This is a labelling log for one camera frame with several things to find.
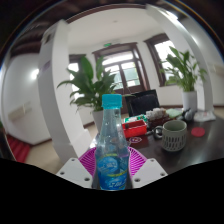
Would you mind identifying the potted leafy plant white pot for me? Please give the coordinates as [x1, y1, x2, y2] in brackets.
[57, 55, 134, 129]
[159, 45, 208, 113]

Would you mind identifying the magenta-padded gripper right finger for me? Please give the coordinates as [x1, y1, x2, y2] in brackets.
[127, 146, 169, 189]

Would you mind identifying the red plastic box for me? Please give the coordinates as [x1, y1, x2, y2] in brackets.
[121, 119, 148, 139]

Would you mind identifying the light green folded cloth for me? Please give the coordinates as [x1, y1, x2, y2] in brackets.
[165, 108, 184, 119]

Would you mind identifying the round pink printed sticker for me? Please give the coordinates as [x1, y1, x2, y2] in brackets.
[128, 135, 143, 145]

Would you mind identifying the red carpeted staircase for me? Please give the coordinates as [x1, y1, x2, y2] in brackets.
[6, 133, 33, 164]

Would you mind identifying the grey patterned ceramic mug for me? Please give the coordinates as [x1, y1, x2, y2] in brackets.
[153, 119, 188, 153]

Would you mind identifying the clear blue-capped water bottle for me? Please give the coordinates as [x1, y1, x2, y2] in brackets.
[94, 93, 131, 191]

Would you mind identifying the brown framed window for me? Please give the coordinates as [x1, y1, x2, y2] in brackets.
[68, 54, 88, 101]
[143, 32, 188, 88]

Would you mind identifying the green flat box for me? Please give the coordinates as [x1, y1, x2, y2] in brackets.
[123, 114, 148, 125]

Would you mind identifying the flat round red coaster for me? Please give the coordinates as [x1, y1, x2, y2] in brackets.
[190, 126, 206, 138]

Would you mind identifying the black office chair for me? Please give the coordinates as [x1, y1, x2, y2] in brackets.
[125, 88, 161, 118]

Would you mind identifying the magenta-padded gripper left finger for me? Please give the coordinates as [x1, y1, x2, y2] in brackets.
[55, 147, 101, 190]

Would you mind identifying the white printed paper leaflet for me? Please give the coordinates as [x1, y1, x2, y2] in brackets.
[193, 110, 217, 123]

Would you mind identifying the dark tray of small jars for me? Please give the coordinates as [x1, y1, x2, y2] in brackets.
[145, 108, 171, 129]

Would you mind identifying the brown wooden double door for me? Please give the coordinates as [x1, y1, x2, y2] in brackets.
[92, 42, 151, 96]

